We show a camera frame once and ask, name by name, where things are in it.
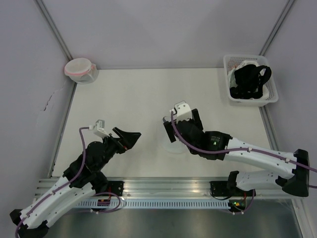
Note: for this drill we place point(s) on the black mounting plate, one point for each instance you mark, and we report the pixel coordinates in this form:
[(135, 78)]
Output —
[(219, 189), (115, 186)]

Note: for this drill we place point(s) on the white cloth in basket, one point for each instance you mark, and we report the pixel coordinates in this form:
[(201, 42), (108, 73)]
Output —
[(245, 62)]

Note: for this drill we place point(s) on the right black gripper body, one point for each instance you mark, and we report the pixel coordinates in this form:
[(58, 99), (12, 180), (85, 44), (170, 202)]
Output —
[(191, 121)]

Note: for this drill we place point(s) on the black bra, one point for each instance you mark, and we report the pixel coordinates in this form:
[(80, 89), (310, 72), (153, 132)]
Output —
[(250, 80)]

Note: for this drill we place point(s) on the white perforated plastic basket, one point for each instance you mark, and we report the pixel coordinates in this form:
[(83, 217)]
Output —
[(230, 62)]

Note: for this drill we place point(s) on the pink-trimmed mesh laundry bag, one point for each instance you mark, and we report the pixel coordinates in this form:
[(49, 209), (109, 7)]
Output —
[(81, 71)]

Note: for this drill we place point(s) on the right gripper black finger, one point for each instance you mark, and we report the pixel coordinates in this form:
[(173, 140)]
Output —
[(196, 120), (169, 130)]

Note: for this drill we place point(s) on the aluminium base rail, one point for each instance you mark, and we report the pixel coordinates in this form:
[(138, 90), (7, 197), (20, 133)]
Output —
[(137, 188)]

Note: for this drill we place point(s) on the round mesh laundry bag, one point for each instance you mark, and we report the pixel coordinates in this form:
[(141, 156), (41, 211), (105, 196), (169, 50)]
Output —
[(175, 148)]

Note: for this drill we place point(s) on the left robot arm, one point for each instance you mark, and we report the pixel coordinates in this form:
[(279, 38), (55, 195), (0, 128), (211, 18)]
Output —
[(81, 180)]

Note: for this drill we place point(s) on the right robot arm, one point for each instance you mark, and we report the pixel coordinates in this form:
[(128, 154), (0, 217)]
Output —
[(287, 170)]

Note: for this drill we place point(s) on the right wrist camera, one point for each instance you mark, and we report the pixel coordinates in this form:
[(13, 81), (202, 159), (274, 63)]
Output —
[(181, 112)]

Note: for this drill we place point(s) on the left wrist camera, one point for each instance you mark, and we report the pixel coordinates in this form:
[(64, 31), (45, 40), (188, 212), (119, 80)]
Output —
[(99, 129)]

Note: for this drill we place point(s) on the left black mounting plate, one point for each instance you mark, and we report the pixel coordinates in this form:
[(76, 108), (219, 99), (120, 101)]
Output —
[(115, 186)]

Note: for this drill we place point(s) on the white slotted cable duct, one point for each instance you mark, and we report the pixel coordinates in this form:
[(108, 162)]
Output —
[(155, 204)]

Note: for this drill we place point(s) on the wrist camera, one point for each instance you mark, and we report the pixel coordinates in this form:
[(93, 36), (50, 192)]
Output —
[(99, 129), (181, 112)]

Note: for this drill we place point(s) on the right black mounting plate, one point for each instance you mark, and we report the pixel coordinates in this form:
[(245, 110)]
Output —
[(219, 189)]

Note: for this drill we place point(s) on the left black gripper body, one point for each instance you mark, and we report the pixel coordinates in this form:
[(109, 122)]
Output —
[(113, 146)]

